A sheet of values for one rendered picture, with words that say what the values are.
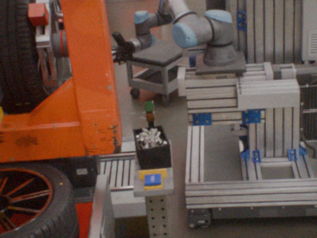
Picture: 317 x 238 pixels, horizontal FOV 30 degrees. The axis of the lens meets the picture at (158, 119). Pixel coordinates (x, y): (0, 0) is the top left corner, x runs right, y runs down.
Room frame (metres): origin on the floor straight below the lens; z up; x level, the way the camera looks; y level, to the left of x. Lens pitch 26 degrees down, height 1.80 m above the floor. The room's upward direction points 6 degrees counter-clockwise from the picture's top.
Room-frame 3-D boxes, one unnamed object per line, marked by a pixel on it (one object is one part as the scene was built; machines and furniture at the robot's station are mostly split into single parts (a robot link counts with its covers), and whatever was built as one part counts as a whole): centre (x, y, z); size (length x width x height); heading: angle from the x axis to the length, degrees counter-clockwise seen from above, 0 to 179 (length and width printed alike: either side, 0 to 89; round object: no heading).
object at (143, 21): (2.91, 0.02, 0.91); 0.11 x 0.08 x 0.11; 116
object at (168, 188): (2.28, 0.04, 0.44); 0.43 x 0.17 x 0.03; 178
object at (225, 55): (2.51, -0.30, 0.87); 0.15 x 0.15 x 0.10
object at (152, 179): (2.11, 0.05, 0.47); 0.07 x 0.07 x 0.02; 88
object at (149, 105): (2.48, 0.04, 0.64); 0.04 x 0.04 x 0.04; 88
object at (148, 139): (2.32, 0.04, 0.51); 0.20 x 0.14 x 0.13; 7
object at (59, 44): (2.88, 0.41, 0.85); 0.21 x 0.14 x 0.14; 88
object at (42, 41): (2.88, 0.48, 0.85); 0.54 x 0.07 x 0.54; 178
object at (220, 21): (2.51, -0.30, 0.98); 0.13 x 0.12 x 0.14; 116
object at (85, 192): (2.57, 0.53, 0.26); 0.42 x 0.18 x 0.35; 88
